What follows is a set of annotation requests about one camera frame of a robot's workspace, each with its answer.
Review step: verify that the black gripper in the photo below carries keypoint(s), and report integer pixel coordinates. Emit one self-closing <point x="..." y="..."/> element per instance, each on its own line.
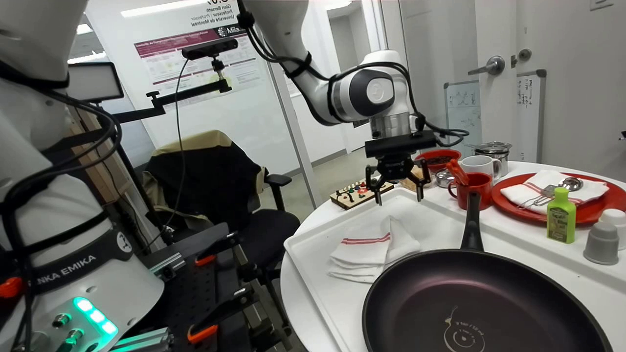
<point x="399" y="167"/>

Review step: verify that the white red-striped tea towel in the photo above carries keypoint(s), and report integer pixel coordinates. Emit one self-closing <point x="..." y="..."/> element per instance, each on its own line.
<point x="364" y="257"/>

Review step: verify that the dark nonstick frying pan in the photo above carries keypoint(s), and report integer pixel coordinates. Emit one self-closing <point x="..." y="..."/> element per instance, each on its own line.
<point x="422" y="306"/>

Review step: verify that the tan bread rolls bunch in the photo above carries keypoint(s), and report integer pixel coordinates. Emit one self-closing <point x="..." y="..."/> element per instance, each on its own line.
<point x="407" y="182"/>

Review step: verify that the red bowl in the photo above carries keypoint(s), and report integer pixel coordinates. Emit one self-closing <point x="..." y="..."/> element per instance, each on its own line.
<point x="444" y="161"/>

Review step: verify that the red mug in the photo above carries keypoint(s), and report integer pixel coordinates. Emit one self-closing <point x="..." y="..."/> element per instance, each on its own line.
<point x="475" y="188"/>

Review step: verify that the white mug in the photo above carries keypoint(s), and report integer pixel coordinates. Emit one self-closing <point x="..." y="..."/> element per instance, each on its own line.
<point x="481" y="165"/>

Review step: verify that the small metal pot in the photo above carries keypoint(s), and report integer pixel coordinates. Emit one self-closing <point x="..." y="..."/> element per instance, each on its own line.
<point x="493" y="151"/>

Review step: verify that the small whiteboard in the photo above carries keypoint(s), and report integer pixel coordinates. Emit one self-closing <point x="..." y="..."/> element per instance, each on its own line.
<point x="464" y="104"/>

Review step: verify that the white striped napkin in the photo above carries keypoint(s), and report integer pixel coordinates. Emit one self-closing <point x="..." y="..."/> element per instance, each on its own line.
<point x="520" y="194"/>

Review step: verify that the white door notice panel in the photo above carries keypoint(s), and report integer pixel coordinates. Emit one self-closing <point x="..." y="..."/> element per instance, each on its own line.
<point x="528" y="118"/>

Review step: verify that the silver cutlery piece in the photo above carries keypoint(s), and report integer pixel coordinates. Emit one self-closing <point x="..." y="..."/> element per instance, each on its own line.
<point x="544" y="196"/>

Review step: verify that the green squeeze bottle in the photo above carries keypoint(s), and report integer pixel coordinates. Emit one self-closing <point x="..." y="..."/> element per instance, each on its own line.
<point x="561" y="218"/>

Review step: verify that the silver door knob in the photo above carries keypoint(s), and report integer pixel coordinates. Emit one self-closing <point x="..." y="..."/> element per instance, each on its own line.
<point x="522" y="55"/>

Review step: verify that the black office chair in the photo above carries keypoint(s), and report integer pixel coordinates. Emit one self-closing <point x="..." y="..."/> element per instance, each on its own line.
<point x="207" y="188"/>

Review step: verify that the red plate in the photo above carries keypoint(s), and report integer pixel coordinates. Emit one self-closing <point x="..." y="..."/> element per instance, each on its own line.
<point x="589" y="210"/>

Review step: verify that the beige jacket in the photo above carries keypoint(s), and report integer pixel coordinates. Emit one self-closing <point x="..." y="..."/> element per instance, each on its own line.
<point x="196" y="139"/>

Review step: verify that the grey plastic cup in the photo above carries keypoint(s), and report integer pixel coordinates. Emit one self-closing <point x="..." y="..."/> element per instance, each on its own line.
<point x="602" y="241"/>

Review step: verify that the white poster purple banner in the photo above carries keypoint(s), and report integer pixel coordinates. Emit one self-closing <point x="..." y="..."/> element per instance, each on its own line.
<point x="168" y="46"/>

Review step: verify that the black framed light panel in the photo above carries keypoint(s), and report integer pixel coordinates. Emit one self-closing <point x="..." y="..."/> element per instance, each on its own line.
<point x="94" y="83"/>

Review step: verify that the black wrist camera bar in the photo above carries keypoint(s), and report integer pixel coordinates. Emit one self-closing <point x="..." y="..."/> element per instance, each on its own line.
<point x="399" y="143"/>

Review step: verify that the wooden switch busy board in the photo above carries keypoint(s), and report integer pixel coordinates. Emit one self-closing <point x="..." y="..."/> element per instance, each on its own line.
<point x="352" y="194"/>

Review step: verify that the black frame with orange clamps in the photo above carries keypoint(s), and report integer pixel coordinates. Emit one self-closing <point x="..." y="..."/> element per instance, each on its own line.
<point x="215" y="286"/>

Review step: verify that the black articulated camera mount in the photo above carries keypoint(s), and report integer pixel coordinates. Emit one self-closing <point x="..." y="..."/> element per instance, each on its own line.
<point x="182" y="94"/>

